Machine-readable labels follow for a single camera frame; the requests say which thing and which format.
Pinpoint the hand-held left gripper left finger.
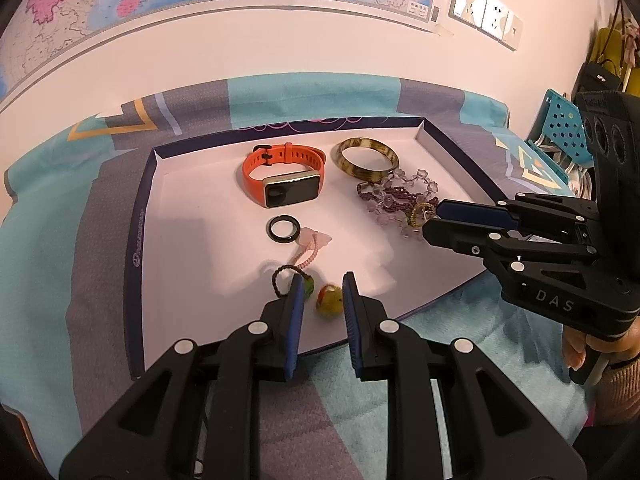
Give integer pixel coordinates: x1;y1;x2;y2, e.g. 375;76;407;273
59;272;307;480

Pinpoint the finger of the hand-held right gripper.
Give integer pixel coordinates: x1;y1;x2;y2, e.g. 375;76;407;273
421;216;601;275
436;191;601;242

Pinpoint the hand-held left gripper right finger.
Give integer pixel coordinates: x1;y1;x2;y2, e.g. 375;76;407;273
341;271;587;480

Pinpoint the yellow bead pendant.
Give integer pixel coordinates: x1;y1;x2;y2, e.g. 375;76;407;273
316;284;347;318

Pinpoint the green bead with black cord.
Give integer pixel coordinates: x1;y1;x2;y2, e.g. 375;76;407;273
271;264;316;301

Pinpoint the green and gold ring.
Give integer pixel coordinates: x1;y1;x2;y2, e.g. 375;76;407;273
407;201;442;227

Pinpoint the clear crystal bead bracelet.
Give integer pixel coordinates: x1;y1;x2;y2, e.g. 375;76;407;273
367;167;441;243

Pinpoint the pink charm with pink cord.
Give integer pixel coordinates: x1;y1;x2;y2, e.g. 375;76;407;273
292;227;333;275

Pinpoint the dark blue box tray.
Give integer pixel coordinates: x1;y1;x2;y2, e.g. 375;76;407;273
127;116;526;381

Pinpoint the person's right forearm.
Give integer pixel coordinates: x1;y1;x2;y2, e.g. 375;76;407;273
592;354;640;427

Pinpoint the person's right hand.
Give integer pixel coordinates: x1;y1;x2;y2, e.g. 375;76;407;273
560;319;640;372

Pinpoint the blue plastic basket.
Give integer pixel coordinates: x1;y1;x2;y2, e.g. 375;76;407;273
542;89;597;172

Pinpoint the black handbag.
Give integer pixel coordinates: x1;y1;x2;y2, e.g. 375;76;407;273
574;60;625;97

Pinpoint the amber bangle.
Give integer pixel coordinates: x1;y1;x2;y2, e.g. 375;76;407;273
334;137;400;183

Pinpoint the yellow garment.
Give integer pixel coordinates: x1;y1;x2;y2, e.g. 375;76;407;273
591;25;640;68

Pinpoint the orange smartwatch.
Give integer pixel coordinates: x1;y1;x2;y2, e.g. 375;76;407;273
242;143;328;209

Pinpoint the pink hanging ornament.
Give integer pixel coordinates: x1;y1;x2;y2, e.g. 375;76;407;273
622;20;640;68

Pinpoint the printed blue grey cloth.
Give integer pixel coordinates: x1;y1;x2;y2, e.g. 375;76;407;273
0;72;601;480

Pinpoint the black ring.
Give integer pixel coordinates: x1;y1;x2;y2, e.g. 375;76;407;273
266;215;302;245

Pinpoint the purple beaded bracelet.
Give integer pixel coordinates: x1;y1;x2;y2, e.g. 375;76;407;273
356;180;441;217

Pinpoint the white wall socket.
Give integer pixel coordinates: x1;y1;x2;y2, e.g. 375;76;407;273
501;12;524;52
448;0;488;27
480;0;512;42

